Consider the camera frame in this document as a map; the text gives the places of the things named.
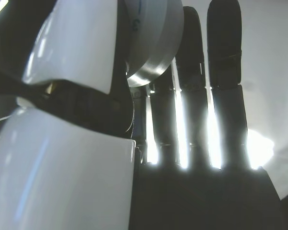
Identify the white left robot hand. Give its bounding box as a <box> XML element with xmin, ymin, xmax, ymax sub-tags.
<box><xmin>0</xmin><ymin>0</ymin><xmax>287</xmax><ymax>230</ymax></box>

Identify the white grey tape measure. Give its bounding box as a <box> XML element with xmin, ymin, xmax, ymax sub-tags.
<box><xmin>123</xmin><ymin>0</ymin><xmax>185</xmax><ymax>141</ymax></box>

